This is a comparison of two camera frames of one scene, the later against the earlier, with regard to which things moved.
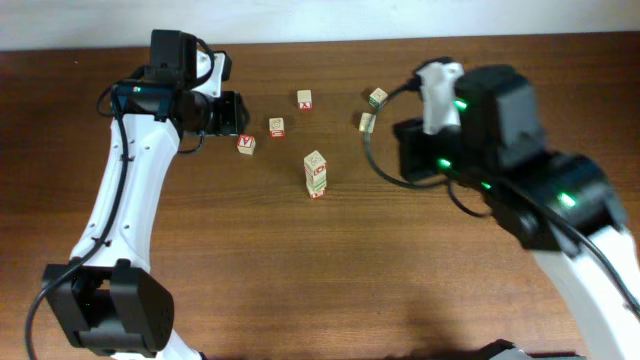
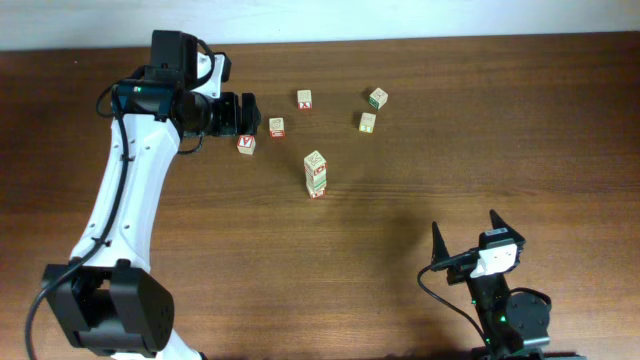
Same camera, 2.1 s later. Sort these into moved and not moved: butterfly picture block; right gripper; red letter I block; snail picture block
Moved: right gripper
Not moved: butterfly picture block; red letter I block; snail picture block
